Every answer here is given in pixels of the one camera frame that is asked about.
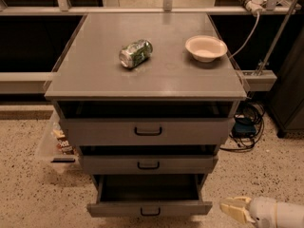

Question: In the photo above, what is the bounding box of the metal diagonal rod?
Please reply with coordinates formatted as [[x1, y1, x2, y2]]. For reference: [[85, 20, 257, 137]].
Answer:
[[254, 0, 298, 76]]

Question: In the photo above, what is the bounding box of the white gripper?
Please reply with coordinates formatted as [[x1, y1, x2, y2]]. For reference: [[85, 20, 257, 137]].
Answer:
[[219, 197, 276, 228]]

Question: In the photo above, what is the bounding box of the white power cable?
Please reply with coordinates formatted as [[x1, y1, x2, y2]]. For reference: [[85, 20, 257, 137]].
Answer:
[[228, 11, 261, 61]]

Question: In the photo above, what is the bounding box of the brown snack packet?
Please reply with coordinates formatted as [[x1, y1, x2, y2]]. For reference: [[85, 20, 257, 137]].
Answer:
[[57, 137, 74, 155]]

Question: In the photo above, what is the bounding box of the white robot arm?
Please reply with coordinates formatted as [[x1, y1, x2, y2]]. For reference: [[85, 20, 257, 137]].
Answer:
[[219, 197, 304, 228]]

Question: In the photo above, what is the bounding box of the dark grey side cabinet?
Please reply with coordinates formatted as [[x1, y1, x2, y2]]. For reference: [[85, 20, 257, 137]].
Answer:
[[268, 28, 304, 138]]

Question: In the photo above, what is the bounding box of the grey drawer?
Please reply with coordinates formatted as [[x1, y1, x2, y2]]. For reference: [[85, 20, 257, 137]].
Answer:
[[60, 118, 235, 146], [80, 145, 218, 175], [87, 174, 213, 218]]

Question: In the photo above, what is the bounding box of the blue box on floor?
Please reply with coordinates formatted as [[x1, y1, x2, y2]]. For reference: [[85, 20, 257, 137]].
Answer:
[[232, 118, 257, 138]]

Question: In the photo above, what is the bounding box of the grey top drawer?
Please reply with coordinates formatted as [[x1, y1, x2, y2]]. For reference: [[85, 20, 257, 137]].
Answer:
[[60, 118, 235, 146]]

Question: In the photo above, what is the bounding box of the grey middle drawer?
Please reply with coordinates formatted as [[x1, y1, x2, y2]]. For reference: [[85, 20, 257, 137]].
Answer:
[[80, 145, 218, 175]]

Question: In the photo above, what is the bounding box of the grey bottom drawer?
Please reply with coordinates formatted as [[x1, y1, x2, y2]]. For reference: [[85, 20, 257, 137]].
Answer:
[[87, 174, 213, 218]]

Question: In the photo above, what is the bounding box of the white power strip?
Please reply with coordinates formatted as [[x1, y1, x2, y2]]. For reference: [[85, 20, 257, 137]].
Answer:
[[238, 0, 265, 16]]

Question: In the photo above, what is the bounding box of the green soda can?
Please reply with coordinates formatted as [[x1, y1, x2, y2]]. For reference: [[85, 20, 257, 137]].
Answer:
[[119, 39, 153, 69]]

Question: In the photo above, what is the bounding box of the clear plastic snack bin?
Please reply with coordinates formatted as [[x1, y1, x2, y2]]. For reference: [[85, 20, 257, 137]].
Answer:
[[35, 112, 81, 174]]

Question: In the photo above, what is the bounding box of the black cable bundle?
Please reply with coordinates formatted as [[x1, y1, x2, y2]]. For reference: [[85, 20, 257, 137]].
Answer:
[[219, 101, 266, 153]]

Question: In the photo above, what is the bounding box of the white paper bowl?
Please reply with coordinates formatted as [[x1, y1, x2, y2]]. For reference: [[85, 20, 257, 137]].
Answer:
[[185, 35, 228, 63]]

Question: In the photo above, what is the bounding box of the grey drawer cabinet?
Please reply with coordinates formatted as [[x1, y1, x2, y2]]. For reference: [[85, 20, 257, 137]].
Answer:
[[44, 12, 248, 188]]

